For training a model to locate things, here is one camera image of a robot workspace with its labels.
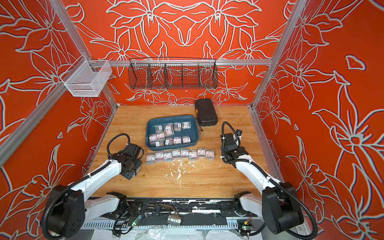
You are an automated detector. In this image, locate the removed paper clip box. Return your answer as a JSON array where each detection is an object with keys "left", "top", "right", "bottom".
[
  {"left": 164, "top": 151, "right": 173, "bottom": 162},
  {"left": 155, "top": 151, "right": 164, "bottom": 163},
  {"left": 172, "top": 149, "right": 181, "bottom": 160},
  {"left": 146, "top": 153, "right": 156, "bottom": 165},
  {"left": 197, "top": 148, "right": 207, "bottom": 159},
  {"left": 206, "top": 150, "right": 215, "bottom": 160},
  {"left": 180, "top": 148, "right": 189, "bottom": 159}
]

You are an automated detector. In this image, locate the blue plastic storage tray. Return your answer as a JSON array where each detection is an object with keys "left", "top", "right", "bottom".
[{"left": 145, "top": 115, "right": 200, "bottom": 151}]

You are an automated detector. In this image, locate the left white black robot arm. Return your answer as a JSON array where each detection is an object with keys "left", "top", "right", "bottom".
[{"left": 40, "top": 133, "right": 144, "bottom": 240}]

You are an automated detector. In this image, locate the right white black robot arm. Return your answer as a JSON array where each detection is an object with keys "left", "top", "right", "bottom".
[{"left": 220, "top": 122, "right": 319, "bottom": 240}]

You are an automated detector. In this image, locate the black tool case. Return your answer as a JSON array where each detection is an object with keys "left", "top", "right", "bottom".
[{"left": 195, "top": 99, "right": 218, "bottom": 127}]

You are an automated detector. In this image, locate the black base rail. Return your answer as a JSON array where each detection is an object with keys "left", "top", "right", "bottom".
[{"left": 102, "top": 198, "right": 263, "bottom": 229}]

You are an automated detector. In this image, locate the black wire wall basket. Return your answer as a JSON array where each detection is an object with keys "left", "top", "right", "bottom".
[{"left": 128, "top": 58, "right": 219, "bottom": 90}]

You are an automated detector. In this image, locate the white wire wall basket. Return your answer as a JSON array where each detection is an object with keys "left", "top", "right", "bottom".
[{"left": 59, "top": 55, "right": 112, "bottom": 97}]

